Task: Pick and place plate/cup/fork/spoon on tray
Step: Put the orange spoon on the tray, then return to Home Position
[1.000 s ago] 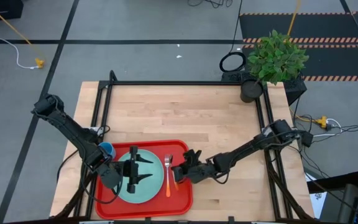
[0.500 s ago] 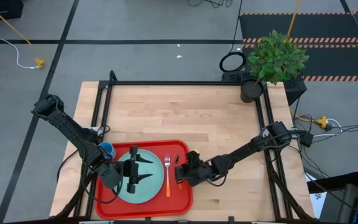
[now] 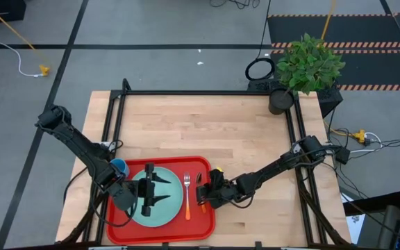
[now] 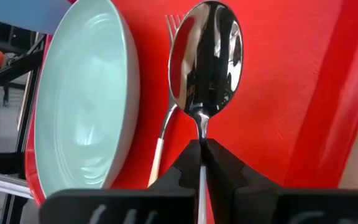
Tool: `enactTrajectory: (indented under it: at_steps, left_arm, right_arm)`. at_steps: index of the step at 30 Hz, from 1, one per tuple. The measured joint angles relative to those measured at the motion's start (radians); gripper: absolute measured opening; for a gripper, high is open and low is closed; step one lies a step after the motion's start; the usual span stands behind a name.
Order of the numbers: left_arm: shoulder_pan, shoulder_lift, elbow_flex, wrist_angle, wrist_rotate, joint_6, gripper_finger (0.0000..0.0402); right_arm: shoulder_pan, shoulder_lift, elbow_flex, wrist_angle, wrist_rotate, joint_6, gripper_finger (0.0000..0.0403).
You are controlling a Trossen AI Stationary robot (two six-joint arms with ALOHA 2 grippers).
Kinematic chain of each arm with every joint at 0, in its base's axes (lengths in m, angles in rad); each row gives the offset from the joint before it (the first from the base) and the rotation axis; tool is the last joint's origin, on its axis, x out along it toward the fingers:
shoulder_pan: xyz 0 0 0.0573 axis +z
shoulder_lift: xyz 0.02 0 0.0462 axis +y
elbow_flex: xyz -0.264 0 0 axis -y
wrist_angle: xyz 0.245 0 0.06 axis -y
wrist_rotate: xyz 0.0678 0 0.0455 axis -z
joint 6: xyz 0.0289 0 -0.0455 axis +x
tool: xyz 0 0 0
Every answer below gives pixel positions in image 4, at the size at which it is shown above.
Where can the red plastic tray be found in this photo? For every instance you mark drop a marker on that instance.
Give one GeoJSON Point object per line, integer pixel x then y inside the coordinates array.
{"type": "Point", "coordinates": [275, 93]}

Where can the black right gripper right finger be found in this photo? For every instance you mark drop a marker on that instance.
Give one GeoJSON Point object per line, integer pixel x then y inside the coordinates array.
{"type": "Point", "coordinates": [275, 208]}

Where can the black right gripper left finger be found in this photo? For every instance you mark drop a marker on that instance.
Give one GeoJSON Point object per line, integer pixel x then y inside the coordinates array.
{"type": "Point", "coordinates": [120, 207]}

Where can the teal ceramic plate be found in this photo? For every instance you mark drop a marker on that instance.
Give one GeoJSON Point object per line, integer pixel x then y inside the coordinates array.
{"type": "Point", "coordinates": [89, 102]}

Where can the black metal table frame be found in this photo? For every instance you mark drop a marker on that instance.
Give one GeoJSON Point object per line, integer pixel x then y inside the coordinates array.
{"type": "Point", "coordinates": [11, 70]}

